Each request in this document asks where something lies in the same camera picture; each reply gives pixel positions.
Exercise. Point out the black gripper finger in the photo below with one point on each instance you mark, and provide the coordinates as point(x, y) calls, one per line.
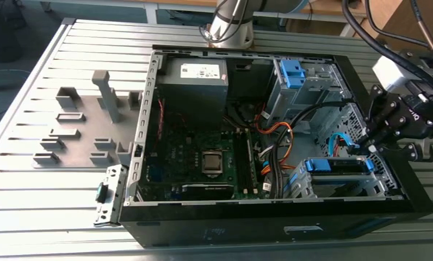
point(383, 119)
point(415, 150)

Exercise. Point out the hard disk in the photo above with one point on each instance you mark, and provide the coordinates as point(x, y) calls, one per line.
point(315, 165)

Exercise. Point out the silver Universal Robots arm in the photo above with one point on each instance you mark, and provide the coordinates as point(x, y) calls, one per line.
point(233, 32)

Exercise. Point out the perforated metal disk bay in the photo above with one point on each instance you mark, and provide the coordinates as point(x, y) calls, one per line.
point(339, 178)

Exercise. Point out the tall metal drive cage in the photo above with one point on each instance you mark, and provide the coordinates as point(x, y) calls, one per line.
point(303, 95)

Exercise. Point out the wooden cabinet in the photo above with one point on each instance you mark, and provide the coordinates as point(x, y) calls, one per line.
point(398, 13)

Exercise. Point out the black RAM stick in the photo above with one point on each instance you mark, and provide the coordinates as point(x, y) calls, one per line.
point(251, 163)

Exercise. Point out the silver CPU in socket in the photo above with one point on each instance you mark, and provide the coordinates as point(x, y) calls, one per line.
point(211, 162)

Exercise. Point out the grey power supply unit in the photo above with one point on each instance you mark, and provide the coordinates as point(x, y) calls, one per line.
point(193, 103)

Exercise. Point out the black graphics card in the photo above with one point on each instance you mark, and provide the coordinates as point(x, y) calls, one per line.
point(208, 191)

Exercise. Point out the black open PC case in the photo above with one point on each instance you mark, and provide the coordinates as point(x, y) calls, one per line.
point(238, 225)

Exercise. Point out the green motherboard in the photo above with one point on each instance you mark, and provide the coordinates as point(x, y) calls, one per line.
point(172, 163)

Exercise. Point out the grey parts rack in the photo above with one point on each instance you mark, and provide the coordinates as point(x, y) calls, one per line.
point(81, 152)

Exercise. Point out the black office chair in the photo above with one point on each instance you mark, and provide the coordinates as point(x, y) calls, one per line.
point(5, 49)

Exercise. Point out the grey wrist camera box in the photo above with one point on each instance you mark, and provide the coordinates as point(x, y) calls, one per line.
point(386, 79)

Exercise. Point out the wooden desk with white frame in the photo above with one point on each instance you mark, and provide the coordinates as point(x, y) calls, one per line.
point(324, 6)

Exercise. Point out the silver hinged slot bracket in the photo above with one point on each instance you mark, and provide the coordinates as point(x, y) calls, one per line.
point(119, 190)

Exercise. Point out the blue black bracket latch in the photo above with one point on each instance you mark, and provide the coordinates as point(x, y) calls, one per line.
point(101, 192)

